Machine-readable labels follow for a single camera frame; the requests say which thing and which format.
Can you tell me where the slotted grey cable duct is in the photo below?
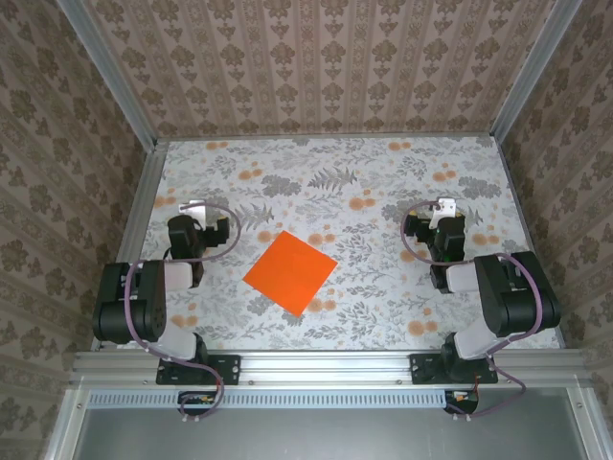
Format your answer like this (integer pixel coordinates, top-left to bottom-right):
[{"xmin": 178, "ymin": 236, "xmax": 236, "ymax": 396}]
[{"xmin": 88, "ymin": 388, "xmax": 449, "ymax": 409}]

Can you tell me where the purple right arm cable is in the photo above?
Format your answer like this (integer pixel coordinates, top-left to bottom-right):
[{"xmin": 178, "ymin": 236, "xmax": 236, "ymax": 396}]
[{"xmin": 399, "ymin": 200, "xmax": 545, "ymax": 423}]

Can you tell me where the orange square paper sheet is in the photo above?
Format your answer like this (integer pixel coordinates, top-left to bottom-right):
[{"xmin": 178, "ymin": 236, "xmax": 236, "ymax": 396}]
[{"xmin": 242, "ymin": 230, "xmax": 339, "ymax": 317}]

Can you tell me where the aluminium table side rail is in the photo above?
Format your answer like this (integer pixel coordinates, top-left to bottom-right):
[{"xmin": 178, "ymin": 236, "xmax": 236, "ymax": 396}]
[
  {"xmin": 492, "ymin": 136, "xmax": 566, "ymax": 351},
  {"xmin": 89, "ymin": 138, "xmax": 169, "ymax": 354}
]

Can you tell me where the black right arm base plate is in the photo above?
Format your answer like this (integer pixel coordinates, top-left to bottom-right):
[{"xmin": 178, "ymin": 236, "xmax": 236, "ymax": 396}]
[{"xmin": 409, "ymin": 353, "xmax": 499, "ymax": 386}]

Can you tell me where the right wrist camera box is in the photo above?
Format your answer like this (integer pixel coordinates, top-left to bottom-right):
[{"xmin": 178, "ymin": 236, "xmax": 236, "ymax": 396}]
[{"xmin": 429, "ymin": 195, "xmax": 457, "ymax": 229}]

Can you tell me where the wide aluminium mounting rail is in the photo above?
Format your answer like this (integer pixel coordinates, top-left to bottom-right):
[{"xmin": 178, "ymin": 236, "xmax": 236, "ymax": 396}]
[{"xmin": 69, "ymin": 349, "xmax": 593, "ymax": 389}]

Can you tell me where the floral patterned table cover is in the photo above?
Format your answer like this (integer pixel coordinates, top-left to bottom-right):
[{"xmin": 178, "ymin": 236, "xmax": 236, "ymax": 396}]
[{"xmin": 117, "ymin": 137, "xmax": 561, "ymax": 351}]

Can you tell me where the grey metal panel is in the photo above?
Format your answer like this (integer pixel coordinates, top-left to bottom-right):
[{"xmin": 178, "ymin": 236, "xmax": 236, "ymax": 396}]
[{"xmin": 45, "ymin": 386, "xmax": 598, "ymax": 460}]

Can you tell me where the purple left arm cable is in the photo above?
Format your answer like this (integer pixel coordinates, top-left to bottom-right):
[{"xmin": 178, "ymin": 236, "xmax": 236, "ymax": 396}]
[{"xmin": 125, "ymin": 201, "xmax": 242, "ymax": 426}]

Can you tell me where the thin aluminium table rail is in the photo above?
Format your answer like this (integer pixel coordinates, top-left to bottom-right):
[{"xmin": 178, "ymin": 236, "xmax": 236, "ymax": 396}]
[{"xmin": 155, "ymin": 134, "xmax": 497, "ymax": 143}]

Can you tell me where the black connector board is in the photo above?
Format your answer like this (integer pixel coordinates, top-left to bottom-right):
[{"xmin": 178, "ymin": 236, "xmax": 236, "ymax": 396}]
[
  {"xmin": 443, "ymin": 388, "xmax": 481, "ymax": 416},
  {"xmin": 176, "ymin": 390, "xmax": 224, "ymax": 417}
]

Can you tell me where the aluminium frame post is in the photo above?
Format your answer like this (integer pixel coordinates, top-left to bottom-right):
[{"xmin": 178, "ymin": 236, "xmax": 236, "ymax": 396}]
[
  {"xmin": 56, "ymin": 0, "xmax": 160, "ymax": 148},
  {"xmin": 490, "ymin": 0, "xmax": 585, "ymax": 140}
]

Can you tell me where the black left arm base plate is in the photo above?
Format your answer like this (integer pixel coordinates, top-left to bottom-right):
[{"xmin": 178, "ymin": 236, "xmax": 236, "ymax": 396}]
[{"xmin": 156, "ymin": 353, "xmax": 242, "ymax": 386}]

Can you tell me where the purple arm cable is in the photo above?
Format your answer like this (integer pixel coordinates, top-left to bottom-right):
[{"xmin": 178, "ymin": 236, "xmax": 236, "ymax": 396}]
[
  {"xmin": 399, "ymin": 200, "xmax": 545, "ymax": 423},
  {"xmin": 125, "ymin": 201, "xmax": 242, "ymax": 426}
]

